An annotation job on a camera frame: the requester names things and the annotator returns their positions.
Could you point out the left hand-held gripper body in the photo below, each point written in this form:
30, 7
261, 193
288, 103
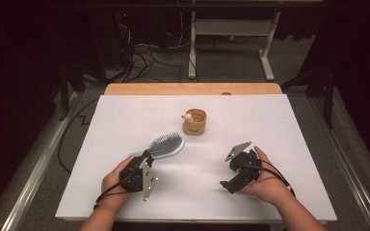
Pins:
135, 179

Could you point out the person's left hand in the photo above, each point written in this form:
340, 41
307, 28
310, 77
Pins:
112, 183

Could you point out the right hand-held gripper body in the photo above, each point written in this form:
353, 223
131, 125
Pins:
244, 165

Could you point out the white board table cover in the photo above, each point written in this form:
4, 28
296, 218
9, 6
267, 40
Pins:
189, 179

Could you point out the person's right hand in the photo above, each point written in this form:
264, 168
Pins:
269, 186

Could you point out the tan sack-shaped pot with figurine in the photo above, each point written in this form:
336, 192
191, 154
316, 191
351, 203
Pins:
195, 123

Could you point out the small yellow-green ball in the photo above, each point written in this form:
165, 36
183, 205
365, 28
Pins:
231, 37

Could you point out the aluminium floor rail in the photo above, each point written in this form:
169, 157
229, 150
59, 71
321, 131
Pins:
35, 173
350, 166

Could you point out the dark box with red light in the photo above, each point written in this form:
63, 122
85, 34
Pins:
115, 35

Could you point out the light blue hairbrush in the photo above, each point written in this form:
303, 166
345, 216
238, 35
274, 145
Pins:
167, 146

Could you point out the black stand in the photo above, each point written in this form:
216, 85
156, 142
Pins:
74, 80
321, 83

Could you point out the white metal stand frame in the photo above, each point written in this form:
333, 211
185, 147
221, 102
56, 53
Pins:
234, 27

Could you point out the wooden table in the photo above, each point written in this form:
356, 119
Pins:
173, 88

